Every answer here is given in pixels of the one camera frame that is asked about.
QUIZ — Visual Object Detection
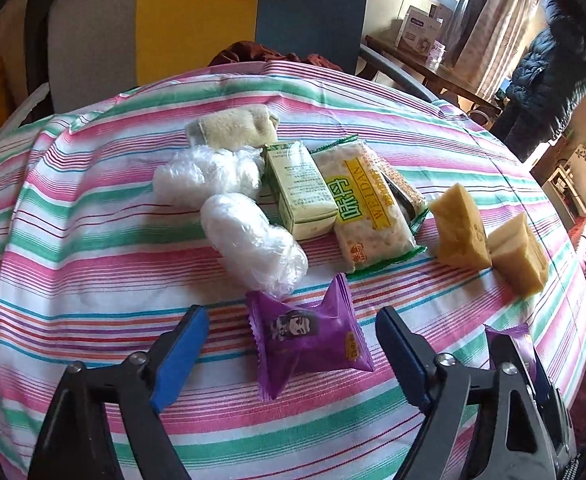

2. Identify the grey yellow blue chair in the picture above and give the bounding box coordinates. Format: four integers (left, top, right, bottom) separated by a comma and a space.
3, 0, 439, 128

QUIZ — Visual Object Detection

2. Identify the green and white carton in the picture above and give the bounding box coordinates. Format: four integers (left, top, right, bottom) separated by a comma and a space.
263, 141, 339, 241

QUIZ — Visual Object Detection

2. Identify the yellow label cracker packet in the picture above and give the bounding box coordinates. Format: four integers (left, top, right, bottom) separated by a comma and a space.
310, 135, 426, 275

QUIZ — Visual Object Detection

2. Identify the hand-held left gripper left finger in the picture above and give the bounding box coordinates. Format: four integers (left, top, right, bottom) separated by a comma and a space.
28, 305, 210, 480

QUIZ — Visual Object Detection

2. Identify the purple snack packet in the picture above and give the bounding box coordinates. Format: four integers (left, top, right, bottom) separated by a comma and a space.
483, 324, 538, 386
244, 272, 375, 402

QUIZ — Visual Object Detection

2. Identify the clear plastic white bundle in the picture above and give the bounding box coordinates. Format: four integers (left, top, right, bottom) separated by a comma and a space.
153, 145, 266, 208
200, 192, 310, 297

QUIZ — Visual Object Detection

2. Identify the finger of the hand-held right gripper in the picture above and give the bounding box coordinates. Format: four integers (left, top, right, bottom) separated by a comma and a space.
535, 360, 578, 461

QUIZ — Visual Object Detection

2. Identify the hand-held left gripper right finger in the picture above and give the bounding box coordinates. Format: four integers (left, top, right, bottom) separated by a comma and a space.
375, 306, 561, 480

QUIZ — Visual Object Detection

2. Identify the striped tablecloth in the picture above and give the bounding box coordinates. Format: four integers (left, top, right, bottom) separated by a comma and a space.
0, 60, 586, 480

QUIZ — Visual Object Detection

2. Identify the patterned curtain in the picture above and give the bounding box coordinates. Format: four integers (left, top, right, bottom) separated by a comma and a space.
452, 0, 544, 107

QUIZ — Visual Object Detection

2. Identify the clear cracker packet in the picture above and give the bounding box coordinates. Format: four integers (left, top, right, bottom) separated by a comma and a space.
380, 160, 430, 233

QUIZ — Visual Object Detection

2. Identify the wooden side table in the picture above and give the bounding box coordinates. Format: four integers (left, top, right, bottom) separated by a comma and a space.
365, 35, 504, 117

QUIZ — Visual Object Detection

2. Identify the yellow sponge block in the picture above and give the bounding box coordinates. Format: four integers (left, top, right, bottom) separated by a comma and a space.
488, 211, 550, 297
430, 182, 494, 271

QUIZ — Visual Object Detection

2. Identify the cluttered white shelf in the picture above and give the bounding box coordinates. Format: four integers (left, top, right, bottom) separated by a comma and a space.
542, 130, 586, 226

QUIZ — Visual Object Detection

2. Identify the dark red cloth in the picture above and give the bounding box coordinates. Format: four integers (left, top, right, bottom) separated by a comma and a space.
208, 40, 344, 71

